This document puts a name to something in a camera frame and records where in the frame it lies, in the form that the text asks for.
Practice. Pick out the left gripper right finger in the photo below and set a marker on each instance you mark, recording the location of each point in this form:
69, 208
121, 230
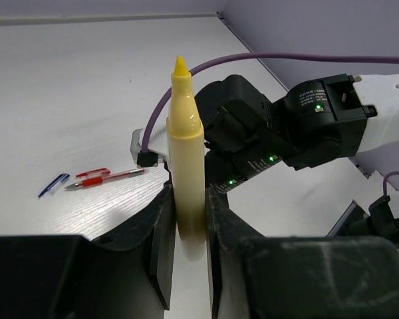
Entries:
254, 276

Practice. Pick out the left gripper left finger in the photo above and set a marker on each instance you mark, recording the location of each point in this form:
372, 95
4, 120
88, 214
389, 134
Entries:
124, 273

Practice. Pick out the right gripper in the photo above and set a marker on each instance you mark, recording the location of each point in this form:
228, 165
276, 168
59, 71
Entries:
232, 161

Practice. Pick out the yellow highlighter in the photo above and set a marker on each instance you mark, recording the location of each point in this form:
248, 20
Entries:
186, 150

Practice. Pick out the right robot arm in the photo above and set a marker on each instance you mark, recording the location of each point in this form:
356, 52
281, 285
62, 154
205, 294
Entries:
316, 122

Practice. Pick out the red gel pen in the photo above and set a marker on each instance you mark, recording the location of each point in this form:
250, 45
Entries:
100, 179

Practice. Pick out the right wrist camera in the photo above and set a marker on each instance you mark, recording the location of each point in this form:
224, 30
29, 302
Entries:
157, 151

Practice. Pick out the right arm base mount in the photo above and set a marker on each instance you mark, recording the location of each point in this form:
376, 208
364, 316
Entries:
374, 211

